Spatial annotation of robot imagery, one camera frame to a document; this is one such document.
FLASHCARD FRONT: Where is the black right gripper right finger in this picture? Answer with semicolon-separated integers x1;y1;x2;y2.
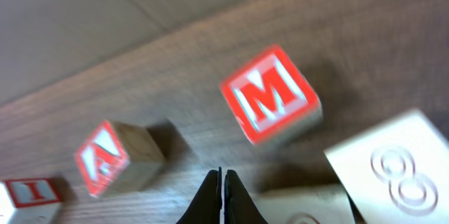
224;169;267;224

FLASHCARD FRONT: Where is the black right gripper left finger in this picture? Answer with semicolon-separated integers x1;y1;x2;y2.
177;167;222;224

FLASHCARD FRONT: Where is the white block circle engraving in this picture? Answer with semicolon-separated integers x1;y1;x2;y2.
253;185;355;224

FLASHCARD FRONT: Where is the block red letter A top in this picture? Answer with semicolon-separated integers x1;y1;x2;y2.
74;120;166;198

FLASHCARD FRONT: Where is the block red letter M top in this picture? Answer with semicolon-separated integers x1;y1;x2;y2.
220;44;323;146

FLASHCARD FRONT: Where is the plain white picture block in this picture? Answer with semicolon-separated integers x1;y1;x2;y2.
324;109;448;224

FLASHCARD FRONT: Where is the white block green letter I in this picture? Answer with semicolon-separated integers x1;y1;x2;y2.
1;178;62;224

